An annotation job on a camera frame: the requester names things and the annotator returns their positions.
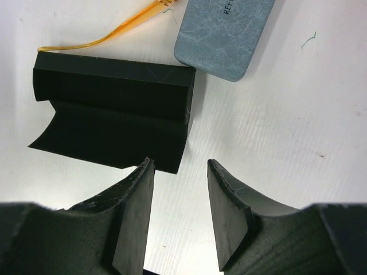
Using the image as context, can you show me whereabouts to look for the black glasses case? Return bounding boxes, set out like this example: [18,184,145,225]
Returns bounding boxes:
[30,52,196,174]

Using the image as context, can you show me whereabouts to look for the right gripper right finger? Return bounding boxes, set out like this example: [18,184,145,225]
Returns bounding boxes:
[207,159,366,274]

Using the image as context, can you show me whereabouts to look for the orange sunglasses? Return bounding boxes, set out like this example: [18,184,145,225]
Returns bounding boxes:
[37,1,181,53]

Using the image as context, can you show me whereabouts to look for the grey-blue glasses case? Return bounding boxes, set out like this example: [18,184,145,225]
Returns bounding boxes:
[174,0,275,82]

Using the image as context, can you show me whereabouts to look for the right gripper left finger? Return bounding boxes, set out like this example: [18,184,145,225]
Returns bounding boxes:
[1,159,155,274]

